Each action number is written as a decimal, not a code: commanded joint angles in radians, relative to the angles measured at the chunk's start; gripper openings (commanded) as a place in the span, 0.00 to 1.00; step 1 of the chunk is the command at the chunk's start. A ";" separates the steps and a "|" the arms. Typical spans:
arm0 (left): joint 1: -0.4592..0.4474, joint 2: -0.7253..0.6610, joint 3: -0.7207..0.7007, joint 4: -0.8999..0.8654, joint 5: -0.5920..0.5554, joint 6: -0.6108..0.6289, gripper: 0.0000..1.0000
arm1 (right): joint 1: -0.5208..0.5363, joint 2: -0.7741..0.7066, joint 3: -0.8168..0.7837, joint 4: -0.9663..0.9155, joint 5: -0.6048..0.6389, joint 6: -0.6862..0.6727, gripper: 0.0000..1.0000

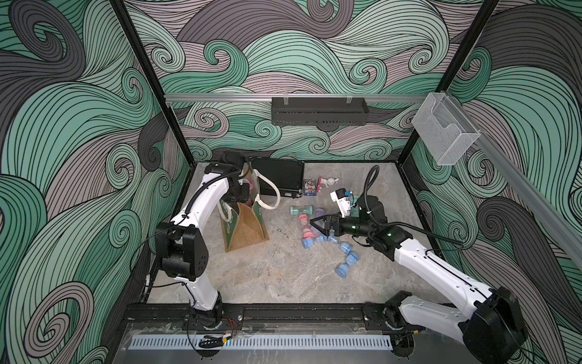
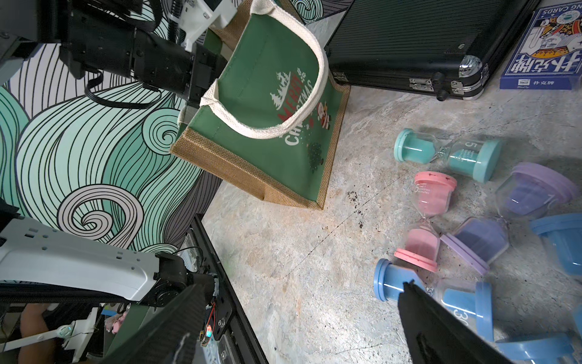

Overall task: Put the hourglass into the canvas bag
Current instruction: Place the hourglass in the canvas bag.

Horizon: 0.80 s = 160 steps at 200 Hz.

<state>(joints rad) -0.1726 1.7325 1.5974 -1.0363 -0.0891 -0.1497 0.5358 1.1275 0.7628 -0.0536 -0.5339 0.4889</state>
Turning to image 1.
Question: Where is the blue card box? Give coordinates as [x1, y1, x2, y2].
[303, 179, 318, 197]

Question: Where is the black wall tray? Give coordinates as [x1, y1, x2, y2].
[271, 98, 370, 130]

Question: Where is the aluminium wall rail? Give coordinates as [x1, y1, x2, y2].
[164, 93, 427, 103]

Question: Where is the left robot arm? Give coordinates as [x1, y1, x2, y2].
[155, 152, 249, 326]

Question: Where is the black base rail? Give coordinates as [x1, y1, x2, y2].
[122, 302, 483, 325]

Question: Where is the black ribbed case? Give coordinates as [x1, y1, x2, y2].
[250, 157, 305, 199]

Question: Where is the blue hourglass front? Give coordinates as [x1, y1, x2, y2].
[334, 252, 359, 279]

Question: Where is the green hourglass lying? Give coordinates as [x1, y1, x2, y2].
[289, 206, 314, 215]

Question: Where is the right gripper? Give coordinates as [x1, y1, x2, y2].
[311, 210, 373, 239]

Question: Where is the clear plastic wall box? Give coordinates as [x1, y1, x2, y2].
[412, 92, 480, 166]

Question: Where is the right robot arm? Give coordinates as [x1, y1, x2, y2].
[310, 165, 528, 363]

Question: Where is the white slotted cable duct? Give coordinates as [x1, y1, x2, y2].
[127, 334, 393, 351]

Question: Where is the white rabbit figurine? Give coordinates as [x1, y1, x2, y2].
[317, 177, 340, 191]

